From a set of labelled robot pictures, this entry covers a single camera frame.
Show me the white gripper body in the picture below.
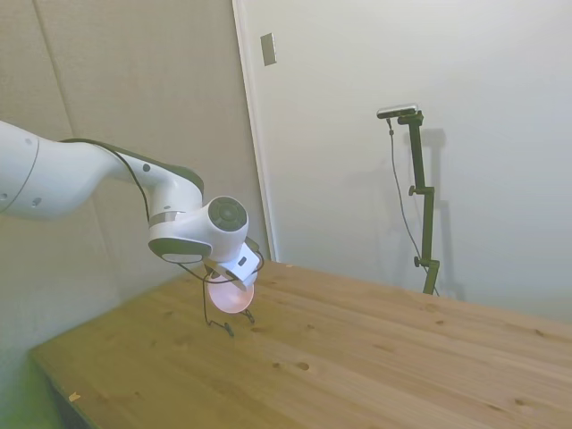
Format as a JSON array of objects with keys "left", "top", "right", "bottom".
[{"left": 216, "top": 243, "right": 264, "bottom": 288}]

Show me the pink bowl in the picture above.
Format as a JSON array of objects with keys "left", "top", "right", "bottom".
[{"left": 206, "top": 270, "right": 257, "bottom": 315}]

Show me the white door frame trim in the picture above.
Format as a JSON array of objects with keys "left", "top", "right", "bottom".
[{"left": 231, "top": 0, "right": 281, "bottom": 264}]

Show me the camera on green stand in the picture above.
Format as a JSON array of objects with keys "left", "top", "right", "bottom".
[{"left": 386, "top": 117, "right": 442, "bottom": 298}]

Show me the dark green camera stand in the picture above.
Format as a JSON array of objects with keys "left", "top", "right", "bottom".
[{"left": 397, "top": 111, "right": 442, "bottom": 297}]

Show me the grey wall switch plate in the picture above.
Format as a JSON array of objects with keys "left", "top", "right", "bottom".
[{"left": 259, "top": 31, "right": 279, "bottom": 68}]

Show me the grey exterior camera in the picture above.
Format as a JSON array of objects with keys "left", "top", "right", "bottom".
[{"left": 375, "top": 103, "right": 422, "bottom": 121}]

